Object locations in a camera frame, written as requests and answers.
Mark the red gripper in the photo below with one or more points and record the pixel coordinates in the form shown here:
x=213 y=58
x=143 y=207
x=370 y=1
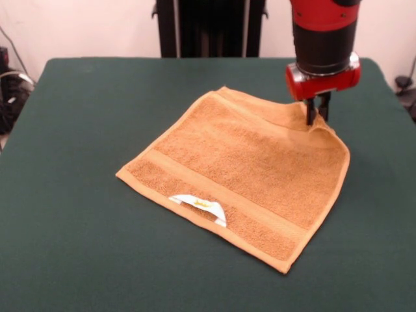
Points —
x=325 y=86

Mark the orange terry towel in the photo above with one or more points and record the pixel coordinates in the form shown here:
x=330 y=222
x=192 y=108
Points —
x=243 y=162

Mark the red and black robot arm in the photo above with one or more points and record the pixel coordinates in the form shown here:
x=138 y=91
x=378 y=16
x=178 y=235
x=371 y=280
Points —
x=325 y=39

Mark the dark green table cloth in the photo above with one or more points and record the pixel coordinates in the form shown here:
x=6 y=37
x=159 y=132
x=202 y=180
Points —
x=97 y=130

